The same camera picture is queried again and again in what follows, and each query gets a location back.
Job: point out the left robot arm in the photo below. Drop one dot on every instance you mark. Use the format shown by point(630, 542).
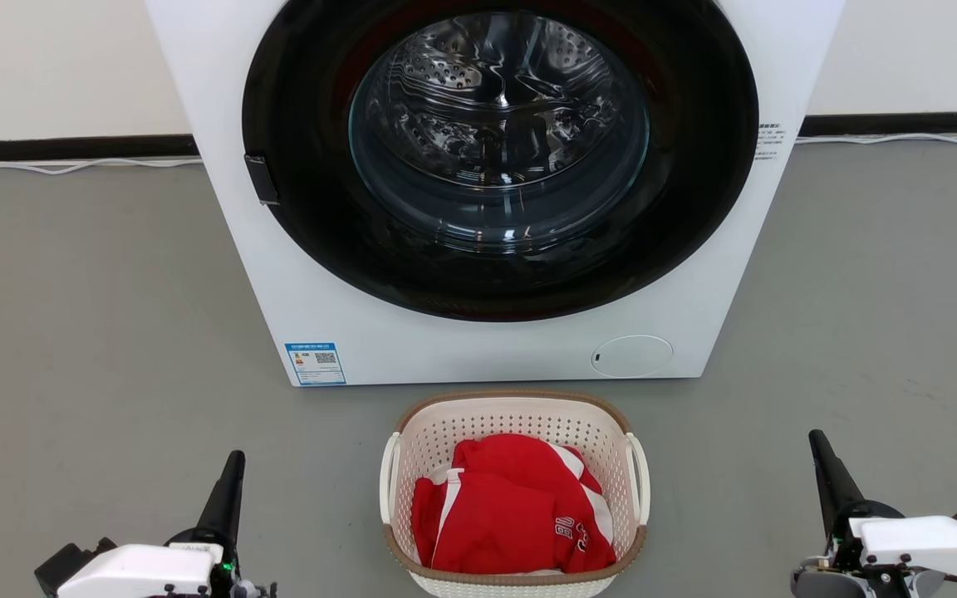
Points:
point(71, 563)

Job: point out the cream perforated laundry basket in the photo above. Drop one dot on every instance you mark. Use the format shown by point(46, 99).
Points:
point(520, 415)

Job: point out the round white filter cover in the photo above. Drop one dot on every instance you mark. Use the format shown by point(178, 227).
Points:
point(632, 356)

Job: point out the round dark glass washer door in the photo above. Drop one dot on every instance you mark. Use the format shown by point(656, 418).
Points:
point(304, 208)

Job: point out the blue energy label sticker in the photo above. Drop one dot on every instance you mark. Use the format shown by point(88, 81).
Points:
point(316, 364)

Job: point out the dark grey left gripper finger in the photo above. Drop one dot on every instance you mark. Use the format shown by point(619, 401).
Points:
point(223, 498)

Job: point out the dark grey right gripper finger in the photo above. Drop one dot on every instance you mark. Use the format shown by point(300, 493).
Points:
point(831, 473)

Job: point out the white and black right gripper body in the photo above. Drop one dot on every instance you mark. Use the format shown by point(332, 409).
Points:
point(910, 536)

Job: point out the red and white jersey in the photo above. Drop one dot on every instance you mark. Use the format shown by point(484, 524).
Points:
point(503, 515)

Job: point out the white front-load washing machine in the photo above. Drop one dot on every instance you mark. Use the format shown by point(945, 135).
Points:
point(495, 353)

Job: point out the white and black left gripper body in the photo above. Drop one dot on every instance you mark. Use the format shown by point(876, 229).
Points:
point(138, 573)

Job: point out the printed warning text label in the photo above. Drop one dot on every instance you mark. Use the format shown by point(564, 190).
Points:
point(769, 141)

